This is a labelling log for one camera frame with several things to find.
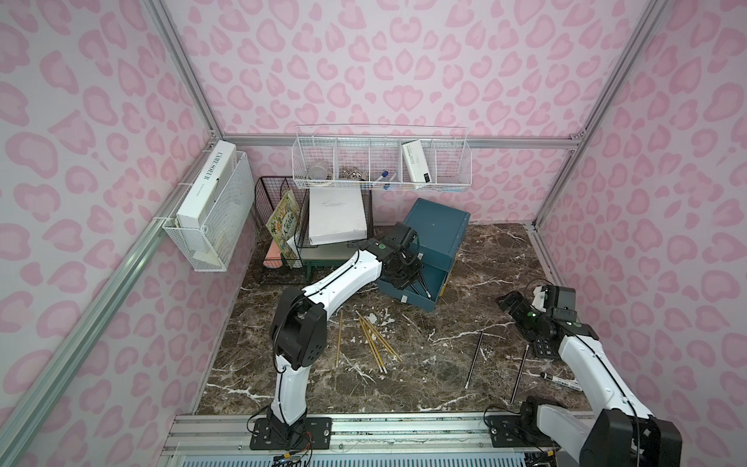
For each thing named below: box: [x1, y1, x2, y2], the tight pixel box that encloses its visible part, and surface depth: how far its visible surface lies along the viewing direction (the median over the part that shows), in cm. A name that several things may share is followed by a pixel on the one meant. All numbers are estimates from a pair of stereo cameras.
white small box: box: [401, 139, 433, 183], surface depth 94 cm
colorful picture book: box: [265, 189, 301, 270], surface depth 100 cm
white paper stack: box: [308, 187, 368, 247], surface depth 92 cm
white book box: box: [175, 140, 238, 230], surface depth 71 cm
